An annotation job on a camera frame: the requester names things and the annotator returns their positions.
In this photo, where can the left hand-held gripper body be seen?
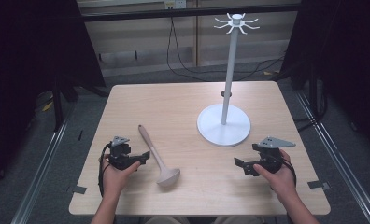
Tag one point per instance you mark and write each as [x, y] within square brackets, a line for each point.
[120, 153]

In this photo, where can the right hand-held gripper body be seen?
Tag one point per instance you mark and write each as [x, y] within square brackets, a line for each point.
[271, 157]

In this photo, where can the white hook stand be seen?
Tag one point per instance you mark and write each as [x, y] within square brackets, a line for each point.
[223, 126]

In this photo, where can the person's right hand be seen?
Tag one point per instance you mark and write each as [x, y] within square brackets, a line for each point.
[278, 180]

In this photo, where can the person's left hand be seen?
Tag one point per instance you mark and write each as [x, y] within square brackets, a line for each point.
[116, 179]

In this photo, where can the small black floor strip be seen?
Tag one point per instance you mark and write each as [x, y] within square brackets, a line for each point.
[80, 135]

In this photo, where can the dark table grommet hole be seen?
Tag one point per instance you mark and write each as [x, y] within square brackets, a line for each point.
[226, 93]

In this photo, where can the yellow floor tape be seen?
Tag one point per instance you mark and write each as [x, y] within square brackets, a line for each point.
[47, 106]

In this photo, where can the black curtain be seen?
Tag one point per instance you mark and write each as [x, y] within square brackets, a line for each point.
[345, 62]
[33, 62]

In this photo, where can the black horizontal bar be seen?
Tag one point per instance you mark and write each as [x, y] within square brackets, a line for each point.
[173, 13]

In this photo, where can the grey table corner bracket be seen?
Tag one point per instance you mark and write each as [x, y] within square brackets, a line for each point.
[318, 184]
[79, 189]

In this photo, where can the metal floor rail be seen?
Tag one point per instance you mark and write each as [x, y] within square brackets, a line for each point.
[338, 161]
[39, 174]

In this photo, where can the white wall socket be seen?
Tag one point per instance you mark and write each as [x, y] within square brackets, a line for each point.
[175, 3]

